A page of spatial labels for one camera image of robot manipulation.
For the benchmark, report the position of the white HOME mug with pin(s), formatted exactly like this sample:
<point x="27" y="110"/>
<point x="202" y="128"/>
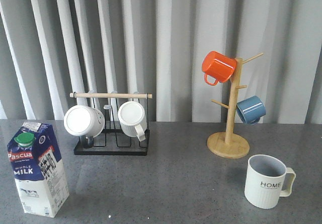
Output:
<point x="267" y="180"/>

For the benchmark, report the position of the Pascual whole milk carton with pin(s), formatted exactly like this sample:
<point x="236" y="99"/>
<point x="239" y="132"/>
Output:
<point x="38" y="169"/>

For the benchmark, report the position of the white ribbed mug on rack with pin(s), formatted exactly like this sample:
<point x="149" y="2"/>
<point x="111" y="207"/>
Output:
<point x="132" y="119"/>

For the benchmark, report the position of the black metal mug rack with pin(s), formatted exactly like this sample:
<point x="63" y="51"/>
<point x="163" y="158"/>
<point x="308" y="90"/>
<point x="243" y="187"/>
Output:
<point x="112" y="140"/>

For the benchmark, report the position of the orange enamel mug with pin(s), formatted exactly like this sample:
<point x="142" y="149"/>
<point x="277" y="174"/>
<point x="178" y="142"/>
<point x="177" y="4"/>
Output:
<point x="217" y="68"/>

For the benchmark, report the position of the wooden mug tree stand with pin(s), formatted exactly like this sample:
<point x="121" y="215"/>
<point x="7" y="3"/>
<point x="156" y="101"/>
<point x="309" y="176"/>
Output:
<point x="227" y="144"/>

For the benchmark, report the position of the white round mug on rack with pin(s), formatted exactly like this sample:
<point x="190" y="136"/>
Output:
<point x="83" y="120"/>

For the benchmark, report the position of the blue enamel mug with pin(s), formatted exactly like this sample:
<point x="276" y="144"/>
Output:
<point x="251" y="110"/>

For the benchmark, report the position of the grey pleated curtain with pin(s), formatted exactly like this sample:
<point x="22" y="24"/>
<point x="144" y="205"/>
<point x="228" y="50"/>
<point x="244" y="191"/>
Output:
<point x="50" y="48"/>

